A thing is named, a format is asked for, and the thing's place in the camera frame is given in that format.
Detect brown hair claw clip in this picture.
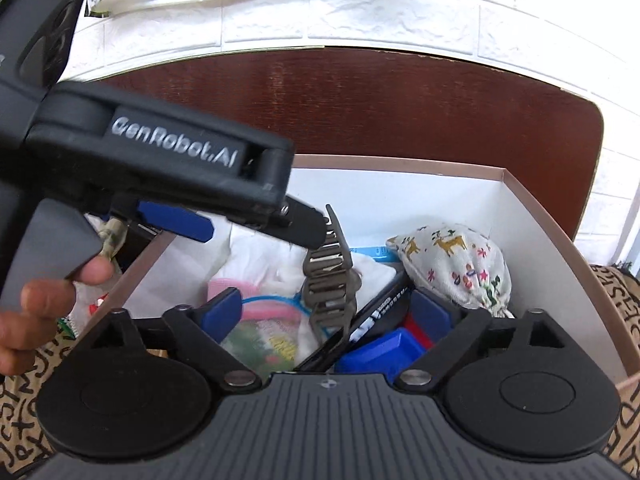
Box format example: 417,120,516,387
301,204,363,333

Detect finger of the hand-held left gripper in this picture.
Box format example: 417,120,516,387
112,201,216,243
227,195,328,251

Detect white cardboard box brown rim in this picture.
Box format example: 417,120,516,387
117,155,628,391

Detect deer print cloth pouch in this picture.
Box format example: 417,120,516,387
386,222,516,318

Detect red plastic tray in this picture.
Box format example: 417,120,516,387
400,312,436,351

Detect white and red packet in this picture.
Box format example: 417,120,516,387
70,280,126,341

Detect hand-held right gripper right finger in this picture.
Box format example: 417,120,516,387
397,290,563,392

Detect letter patterned blanket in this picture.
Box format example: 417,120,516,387
0,262,640,480

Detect black printed box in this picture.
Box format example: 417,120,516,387
295,270,416,373

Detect blue and white packet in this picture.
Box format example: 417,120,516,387
350,246,401,263

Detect blue plastic box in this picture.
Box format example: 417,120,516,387
334,327,426,376

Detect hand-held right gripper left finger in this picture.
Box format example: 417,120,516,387
92,287,262,392

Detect person's left hand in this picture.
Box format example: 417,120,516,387
0,256,116,376

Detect flower print clear bag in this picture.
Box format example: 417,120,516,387
220,305,321,376

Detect pink and white fluffy cloth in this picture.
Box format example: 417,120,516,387
207,280,261,306

